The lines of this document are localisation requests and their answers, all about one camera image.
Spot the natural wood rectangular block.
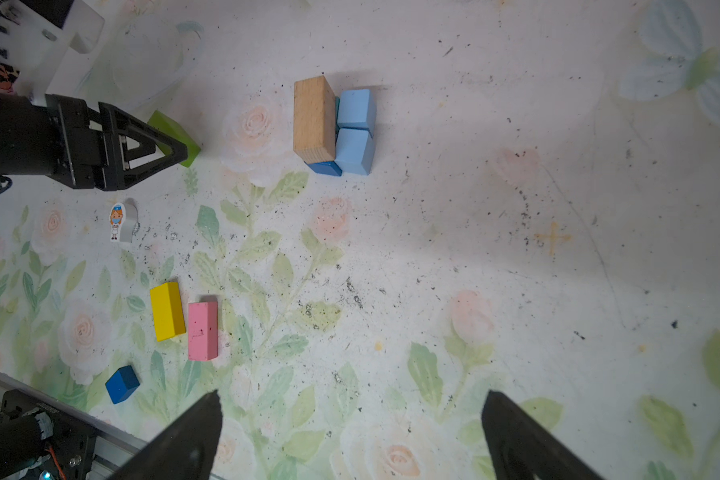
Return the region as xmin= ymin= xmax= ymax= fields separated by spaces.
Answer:
xmin=293 ymin=76 xmax=336 ymax=165

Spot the green rectangular wood block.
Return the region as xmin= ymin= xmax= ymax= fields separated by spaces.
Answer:
xmin=148 ymin=110 xmax=201 ymax=168

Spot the teal wood cube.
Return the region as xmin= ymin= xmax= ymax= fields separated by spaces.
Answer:
xmin=335 ymin=96 xmax=341 ymax=135

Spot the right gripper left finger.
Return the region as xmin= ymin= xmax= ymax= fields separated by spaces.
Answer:
xmin=110 ymin=390 xmax=223 ymax=479

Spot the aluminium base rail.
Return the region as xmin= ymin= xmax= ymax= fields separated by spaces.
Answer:
xmin=0 ymin=359 xmax=229 ymax=480

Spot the yellow rectangular wood block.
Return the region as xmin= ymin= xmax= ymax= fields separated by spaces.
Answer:
xmin=150 ymin=282 xmax=186 ymax=342

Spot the pink rectangular wood block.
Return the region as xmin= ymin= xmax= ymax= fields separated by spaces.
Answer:
xmin=188 ymin=302 xmax=219 ymax=361

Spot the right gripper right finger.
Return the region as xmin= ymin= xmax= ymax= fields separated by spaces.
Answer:
xmin=481 ymin=390 xmax=601 ymax=480

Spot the round cartoon face sticker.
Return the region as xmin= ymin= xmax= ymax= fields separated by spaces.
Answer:
xmin=110 ymin=202 xmax=138 ymax=243

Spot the dark blue wood cube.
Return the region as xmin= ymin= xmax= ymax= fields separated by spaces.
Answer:
xmin=308 ymin=161 xmax=343 ymax=177

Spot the light blue wood cube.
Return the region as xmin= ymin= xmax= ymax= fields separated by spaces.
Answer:
xmin=337 ymin=89 xmax=377 ymax=136
xmin=335 ymin=128 xmax=375 ymax=176

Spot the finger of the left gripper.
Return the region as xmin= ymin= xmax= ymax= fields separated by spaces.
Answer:
xmin=98 ymin=103 xmax=188 ymax=188

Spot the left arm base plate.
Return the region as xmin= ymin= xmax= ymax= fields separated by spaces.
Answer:
xmin=0 ymin=390 xmax=97 ymax=479

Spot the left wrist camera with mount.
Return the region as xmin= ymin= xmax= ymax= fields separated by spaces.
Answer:
xmin=0 ymin=1 xmax=105 ymax=99

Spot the blue wood cube near rail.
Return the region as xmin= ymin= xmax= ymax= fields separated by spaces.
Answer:
xmin=105 ymin=365 xmax=140 ymax=404

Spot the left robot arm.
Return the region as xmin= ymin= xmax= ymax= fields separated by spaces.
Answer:
xmin=0 ymin=1 xmax=189 ymax=194

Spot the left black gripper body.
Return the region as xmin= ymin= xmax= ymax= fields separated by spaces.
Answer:
xmin=45 ymin=95 xmax=104 ymax=190

